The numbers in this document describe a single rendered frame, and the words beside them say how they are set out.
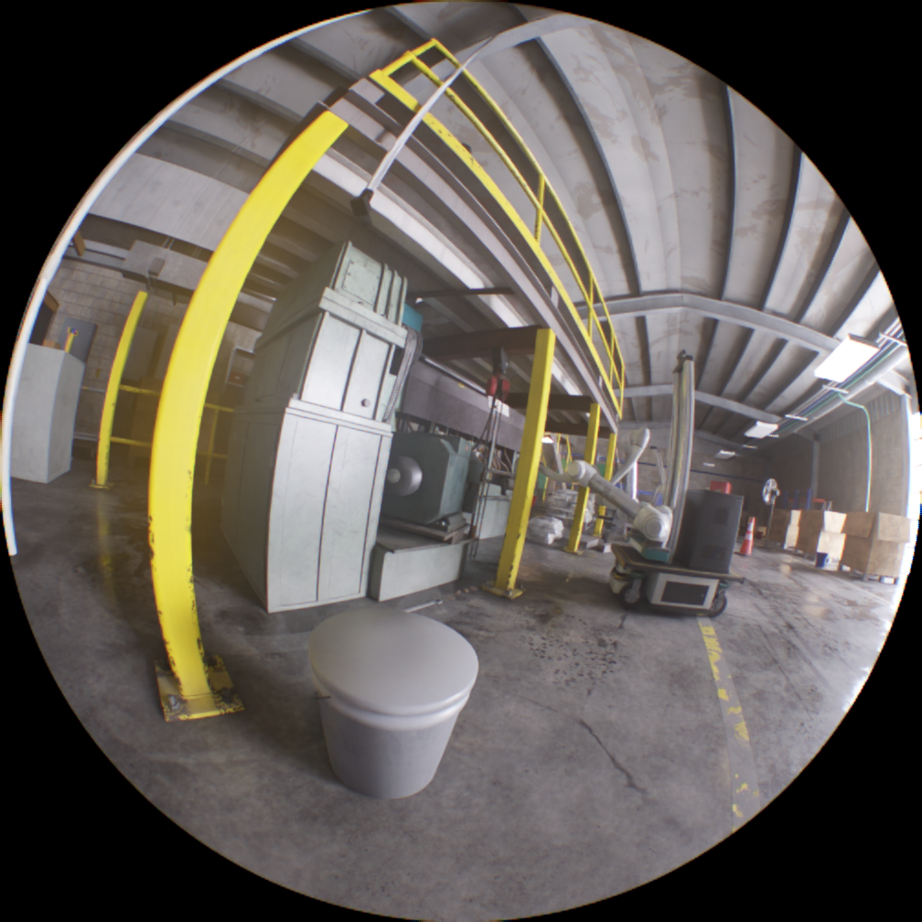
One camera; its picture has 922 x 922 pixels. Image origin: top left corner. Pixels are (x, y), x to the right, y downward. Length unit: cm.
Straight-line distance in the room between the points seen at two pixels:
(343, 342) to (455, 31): 432
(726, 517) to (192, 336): 253
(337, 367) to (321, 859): 152
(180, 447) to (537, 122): 510
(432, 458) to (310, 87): 514
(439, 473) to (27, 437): 333
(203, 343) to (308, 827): 97
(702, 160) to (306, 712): 642
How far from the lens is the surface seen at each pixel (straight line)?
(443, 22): 484
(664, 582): 205
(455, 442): 161
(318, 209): 194
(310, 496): 124
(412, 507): 155
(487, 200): 171
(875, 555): 664
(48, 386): 319
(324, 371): 129
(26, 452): 331
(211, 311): 72
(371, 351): 144
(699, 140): 561
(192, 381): 69
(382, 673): 51
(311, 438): 121
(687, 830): 97
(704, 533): 216
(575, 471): 189
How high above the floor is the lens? 71
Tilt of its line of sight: 1 degrees up
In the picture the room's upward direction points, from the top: 10 degrees clockwise
